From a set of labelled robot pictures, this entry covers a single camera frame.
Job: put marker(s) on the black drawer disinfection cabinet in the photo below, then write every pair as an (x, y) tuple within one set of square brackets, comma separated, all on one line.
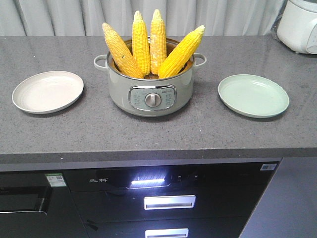
[(169, 201)]

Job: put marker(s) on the grey right cabinet door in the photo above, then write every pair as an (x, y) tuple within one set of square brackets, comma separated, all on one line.
[(288, 207)]

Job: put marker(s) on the pale yellow corn cob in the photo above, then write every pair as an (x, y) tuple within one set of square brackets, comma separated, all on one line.
[(120, 53)]

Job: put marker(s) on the green round plate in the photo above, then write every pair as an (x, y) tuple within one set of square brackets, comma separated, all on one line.
[(253, 96)]

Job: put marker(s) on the black built-in dishwasher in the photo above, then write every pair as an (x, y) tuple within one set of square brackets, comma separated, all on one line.
[(35, 202)]

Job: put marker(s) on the bright yellow corn cob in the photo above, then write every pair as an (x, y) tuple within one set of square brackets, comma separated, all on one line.
[(181, 53), (140, 44)]

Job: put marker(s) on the beige round plate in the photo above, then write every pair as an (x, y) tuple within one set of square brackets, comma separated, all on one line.
[(48, 92)]

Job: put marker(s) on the white pleated curtain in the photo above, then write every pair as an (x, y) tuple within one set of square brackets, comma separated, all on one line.
[(85, 17)]

